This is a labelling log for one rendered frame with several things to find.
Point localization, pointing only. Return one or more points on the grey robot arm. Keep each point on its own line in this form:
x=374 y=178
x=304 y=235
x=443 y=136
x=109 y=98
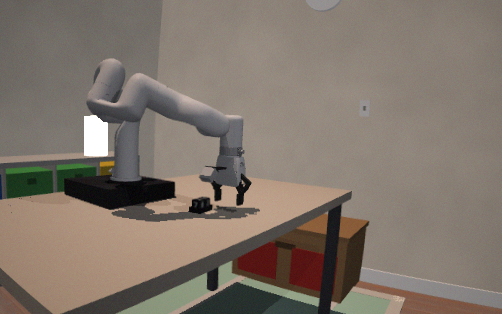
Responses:
x=140 y=92

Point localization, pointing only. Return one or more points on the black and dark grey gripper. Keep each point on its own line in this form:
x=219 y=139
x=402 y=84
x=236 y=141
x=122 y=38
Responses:
x=229 y=177

